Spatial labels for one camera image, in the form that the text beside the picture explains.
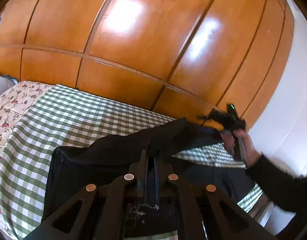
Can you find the green checkered bed cover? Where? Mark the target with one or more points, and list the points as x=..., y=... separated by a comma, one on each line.
x=62, y=116

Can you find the black pants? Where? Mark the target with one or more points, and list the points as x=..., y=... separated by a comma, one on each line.
x=111, y=156

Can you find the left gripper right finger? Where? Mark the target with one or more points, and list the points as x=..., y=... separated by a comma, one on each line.
x=198, y=212

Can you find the black sleeved right forearm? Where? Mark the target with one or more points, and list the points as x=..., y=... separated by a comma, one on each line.
x=287, y=192

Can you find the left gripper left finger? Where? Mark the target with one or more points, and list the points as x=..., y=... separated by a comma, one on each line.
x=114, y=211

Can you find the wooden wardrobe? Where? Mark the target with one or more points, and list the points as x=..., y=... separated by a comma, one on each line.
x=181, y=58

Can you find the floral bed sheet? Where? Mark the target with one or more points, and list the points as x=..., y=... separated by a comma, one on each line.
x=14, y=103

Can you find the person's right hand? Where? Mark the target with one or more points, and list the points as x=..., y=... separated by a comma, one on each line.
x=240, y=138

